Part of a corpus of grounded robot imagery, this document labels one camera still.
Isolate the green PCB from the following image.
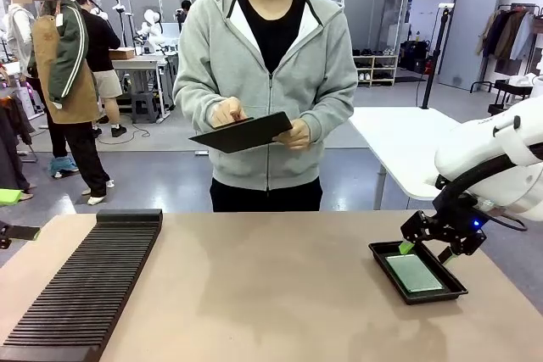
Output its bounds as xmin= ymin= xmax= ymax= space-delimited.
xmin=384 ymin=253 xmax=445 ymax=293

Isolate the person in grey hoodie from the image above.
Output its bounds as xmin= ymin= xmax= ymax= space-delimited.
xmin=172 ymin=0 xmax=358 ymax=214

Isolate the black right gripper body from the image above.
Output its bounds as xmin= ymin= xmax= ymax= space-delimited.
xmin=400 ymin=209 xmax=489 ymax=257

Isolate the white table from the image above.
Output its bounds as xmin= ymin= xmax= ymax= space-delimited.
xmin=347 ymin=106 xmax=463 ymax=211

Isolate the person's right forearm grey sleeve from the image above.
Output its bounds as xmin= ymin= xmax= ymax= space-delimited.
xmin=172 ymin=69 xmax=221 ymax=138

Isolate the person's left hand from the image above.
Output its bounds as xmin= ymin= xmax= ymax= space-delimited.
xmin=272 ymin=117 xmax=314 ymax=152

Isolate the grey workbench table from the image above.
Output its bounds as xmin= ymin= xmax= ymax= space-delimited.
xmin=110 ymin=54 xmax=176 ymax=120

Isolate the black slotted PCB rack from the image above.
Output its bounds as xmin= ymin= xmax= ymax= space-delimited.
xmin=0 ymin=208 xmax=165 ymax=362

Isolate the man in black with cap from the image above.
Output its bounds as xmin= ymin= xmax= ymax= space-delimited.
xmin=70 ymin=0 xmax=129 ymax=139

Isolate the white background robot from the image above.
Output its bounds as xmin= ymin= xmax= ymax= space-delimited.
xmin=134 ymin=7 xmax=167 ymax=54

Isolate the cardboard box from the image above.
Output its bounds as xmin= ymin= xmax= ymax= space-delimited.
xmin=108 ymin=47 xmax=137 ymax=61

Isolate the woman in green jacket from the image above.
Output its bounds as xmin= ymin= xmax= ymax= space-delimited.
xmin=25 ymin=0 xmax=116 ymax=207

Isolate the black right arm cable sleeve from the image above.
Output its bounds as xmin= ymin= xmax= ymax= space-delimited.
xmin=432 ymin=153 xmax=518 ymax=220

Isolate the wooden shoe rack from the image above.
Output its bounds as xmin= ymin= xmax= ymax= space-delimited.
xmin=352 ymin=48 xmax=400 ymax=87

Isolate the person's right hand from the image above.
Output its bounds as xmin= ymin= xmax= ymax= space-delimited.
xmin=209 ymin=96 xmax=250 ymax=131

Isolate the person's left forearm grey sleeve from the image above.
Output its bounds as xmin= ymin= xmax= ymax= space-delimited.
xmin=300 ymin=73 xmax=358 ymax=142

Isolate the black pole stand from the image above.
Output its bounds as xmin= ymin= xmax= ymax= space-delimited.
xmin=420 ymin=3 xmax=456 ymax=110

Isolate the coat rack with clothes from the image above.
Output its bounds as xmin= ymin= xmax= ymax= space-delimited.
xmin=469 ymin=2 xmax=543 ymax=94

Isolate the black utility cart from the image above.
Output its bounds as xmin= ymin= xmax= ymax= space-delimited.
xmin=487 ymin=77 xmax=535 ymax=117

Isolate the black plastic tray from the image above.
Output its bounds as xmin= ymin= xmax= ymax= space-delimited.
xmin=367 ymin=241 xmax=469 ymax=306

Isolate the grey plastic stool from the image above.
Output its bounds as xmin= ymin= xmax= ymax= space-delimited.
xmin=130 ymin=91 xmax=160 ymax=125

